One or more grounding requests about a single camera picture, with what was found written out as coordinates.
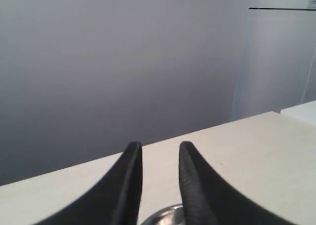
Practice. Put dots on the round stainless steel plate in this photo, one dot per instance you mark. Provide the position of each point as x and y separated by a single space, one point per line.
171 215

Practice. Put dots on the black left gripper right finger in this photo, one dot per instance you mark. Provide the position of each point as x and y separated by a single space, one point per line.
208 199

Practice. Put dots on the white side table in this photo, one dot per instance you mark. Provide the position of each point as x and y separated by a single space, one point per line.
305 112

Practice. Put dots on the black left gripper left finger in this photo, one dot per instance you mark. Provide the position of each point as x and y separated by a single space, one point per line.
113 200

